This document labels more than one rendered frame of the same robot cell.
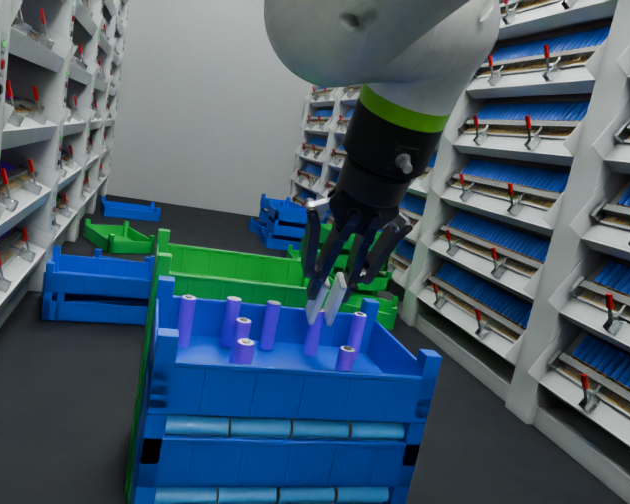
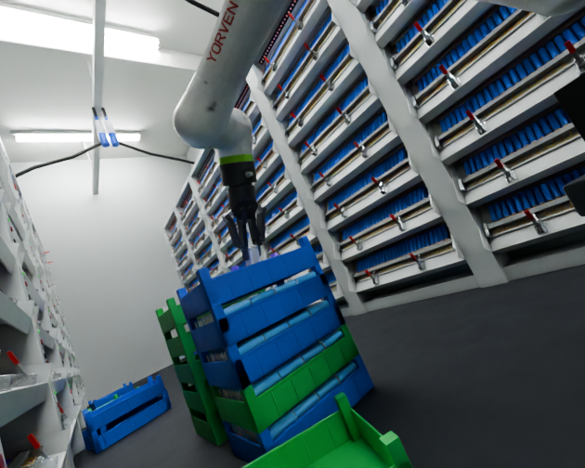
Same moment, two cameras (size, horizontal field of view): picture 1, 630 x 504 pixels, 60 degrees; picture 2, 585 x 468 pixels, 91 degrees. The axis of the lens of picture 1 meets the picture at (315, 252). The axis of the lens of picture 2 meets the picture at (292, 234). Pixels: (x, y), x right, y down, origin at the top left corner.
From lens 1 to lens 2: 0.35 m
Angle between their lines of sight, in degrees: 29
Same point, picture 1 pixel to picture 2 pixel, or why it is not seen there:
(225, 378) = (235, 277)
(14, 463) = not seen: outside the picture
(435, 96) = (245, 147)
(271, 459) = (275, 305)
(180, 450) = (236, 318)
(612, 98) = (301, 181)
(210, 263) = not seen: hidden behind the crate
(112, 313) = (142, 418)
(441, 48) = (238, 124)
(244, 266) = not seen: hidden behind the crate
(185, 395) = (224, 292)
